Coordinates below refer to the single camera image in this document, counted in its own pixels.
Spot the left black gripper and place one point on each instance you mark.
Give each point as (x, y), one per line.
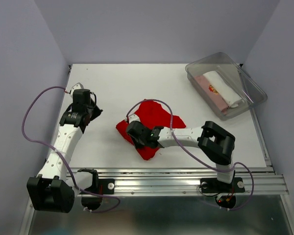
(97, 111)

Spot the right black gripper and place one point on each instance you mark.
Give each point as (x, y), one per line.
(138, 146)

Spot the red t-shirt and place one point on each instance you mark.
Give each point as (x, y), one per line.
(151, 114)

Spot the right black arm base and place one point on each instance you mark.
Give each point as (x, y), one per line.
(214, 186)

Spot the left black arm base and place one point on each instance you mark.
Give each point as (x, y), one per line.
(89, 181)

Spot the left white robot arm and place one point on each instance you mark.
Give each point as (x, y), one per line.
(50, 190)

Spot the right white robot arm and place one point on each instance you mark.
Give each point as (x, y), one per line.
(214, 141)

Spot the rolled pink t-shirt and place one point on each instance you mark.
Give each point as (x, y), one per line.
(213, 98)

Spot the clear plastic bin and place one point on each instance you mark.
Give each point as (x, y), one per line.
(234, 76)

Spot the rolled white t-shirt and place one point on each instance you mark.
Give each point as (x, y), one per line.
(231, 98)

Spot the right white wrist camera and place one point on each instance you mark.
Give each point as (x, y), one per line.
(131, 118)

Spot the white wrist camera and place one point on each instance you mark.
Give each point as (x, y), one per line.
(131, 118)
(77, 86)

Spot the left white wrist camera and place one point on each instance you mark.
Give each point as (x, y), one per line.
(77, 86)

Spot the aluminium mounting rail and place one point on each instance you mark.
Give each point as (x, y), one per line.
(181, 182)

